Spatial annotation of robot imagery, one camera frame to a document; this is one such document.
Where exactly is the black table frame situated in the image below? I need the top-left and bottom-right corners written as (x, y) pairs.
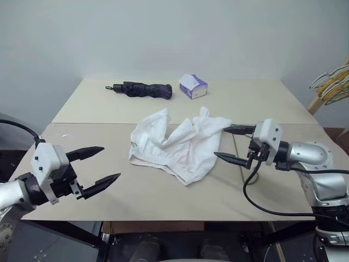
top-left (62, 219), bottom-right (317, 262)

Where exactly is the dark rounded shape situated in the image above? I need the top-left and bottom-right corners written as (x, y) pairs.
top-left (133, 240), bottom-right (170, 262)
top-left (200, 239), bottom-right (231, 262)

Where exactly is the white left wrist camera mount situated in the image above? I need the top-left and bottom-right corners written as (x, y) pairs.
top-left (31, 142), bottom-right (70, 205)

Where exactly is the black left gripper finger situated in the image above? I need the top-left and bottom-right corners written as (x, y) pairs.
top-left (81, 172), bottom-right (122, 200)
top-left (66, 146), bottom-right (105, 162)

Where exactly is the white cloth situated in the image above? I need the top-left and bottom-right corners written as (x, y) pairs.
top-left (128, 106), bottom-right (233, 187)

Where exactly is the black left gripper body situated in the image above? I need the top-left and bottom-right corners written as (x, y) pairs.
top-left (49, 157), bottom-right (84, 200)

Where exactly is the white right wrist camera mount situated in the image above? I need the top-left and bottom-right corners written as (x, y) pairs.
top-left (252, 118), bottom-right (283, 166)

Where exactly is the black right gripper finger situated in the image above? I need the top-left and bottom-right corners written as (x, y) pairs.
top-left (214, 152), bottom-right (251, 168)
top-left (224, 124), bottom-right (256, 135)

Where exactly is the brown cardboard sheet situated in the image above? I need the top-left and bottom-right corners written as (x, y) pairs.
top-left (102, 221), bottom-right (205, 233)

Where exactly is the dark purple folded umbrella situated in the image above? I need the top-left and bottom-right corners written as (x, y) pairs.
top-left (105, 81), bottom-right (173, 99)

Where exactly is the wooden clothes rack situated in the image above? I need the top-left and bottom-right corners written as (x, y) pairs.
top-left (307, 56), bottom-right (349, 113)

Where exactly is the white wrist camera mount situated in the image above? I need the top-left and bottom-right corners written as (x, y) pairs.
top-left (31, 142), bottom-right (70, 205)
top-left (252, 118), bottom-right (283, 166)

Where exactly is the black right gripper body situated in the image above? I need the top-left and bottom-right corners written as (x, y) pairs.
top-left (246, 136), bottom-right (270, 169)

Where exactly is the purple white tissue pack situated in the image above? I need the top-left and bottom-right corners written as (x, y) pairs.
top-left (179, 73), bottom-right (209, 99)

